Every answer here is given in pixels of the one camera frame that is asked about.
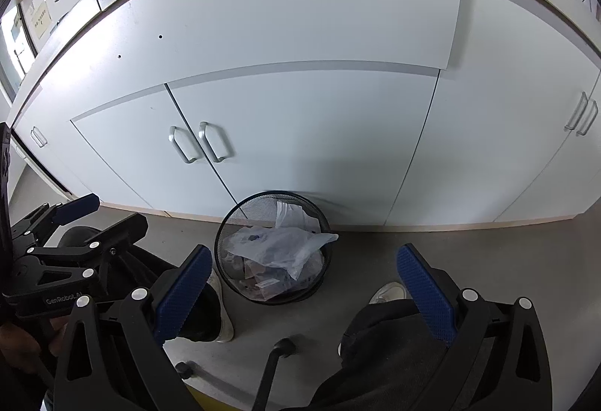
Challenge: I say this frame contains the paper wall notice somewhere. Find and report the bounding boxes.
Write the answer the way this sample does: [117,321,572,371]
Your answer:
[29,0,51,41]

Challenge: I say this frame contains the tan apple snack packet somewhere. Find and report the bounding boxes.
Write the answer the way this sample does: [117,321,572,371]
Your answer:
[242,258,306,299]

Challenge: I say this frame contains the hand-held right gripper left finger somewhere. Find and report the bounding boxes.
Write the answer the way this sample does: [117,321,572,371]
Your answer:
[53,244,214,411]

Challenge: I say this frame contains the white shoe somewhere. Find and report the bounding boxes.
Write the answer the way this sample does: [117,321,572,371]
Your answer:
[368,282,410,306]
[207,267,234,343]

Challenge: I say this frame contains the person's right leg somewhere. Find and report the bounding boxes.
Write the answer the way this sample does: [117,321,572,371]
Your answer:
[300,301,470,411]

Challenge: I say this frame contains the person's left hand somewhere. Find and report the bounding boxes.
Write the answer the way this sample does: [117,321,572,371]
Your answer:
[0,317,69,373]

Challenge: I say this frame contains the white kitchen cabinet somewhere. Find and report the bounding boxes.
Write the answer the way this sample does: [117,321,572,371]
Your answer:
[9,0,601,233]

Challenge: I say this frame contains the large clear plastic bag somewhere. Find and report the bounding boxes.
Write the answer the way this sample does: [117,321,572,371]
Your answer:
[222,225,339,280]

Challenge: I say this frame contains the white left shoe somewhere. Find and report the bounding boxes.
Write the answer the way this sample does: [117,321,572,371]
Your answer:
[207,267,234,343]

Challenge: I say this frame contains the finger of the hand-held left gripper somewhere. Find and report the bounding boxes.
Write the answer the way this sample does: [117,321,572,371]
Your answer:
[28,213,149,273]
[12,193,101,236]

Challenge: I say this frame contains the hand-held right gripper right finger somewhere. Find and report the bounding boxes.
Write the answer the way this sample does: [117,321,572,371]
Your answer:
[396,243,554,411]

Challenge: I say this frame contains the black mesh wastebasket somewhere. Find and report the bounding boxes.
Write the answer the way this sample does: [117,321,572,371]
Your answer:
[214,190,334,305]

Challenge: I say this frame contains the white right shoe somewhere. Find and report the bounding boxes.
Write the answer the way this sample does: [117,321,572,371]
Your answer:
[368,282,410,306]

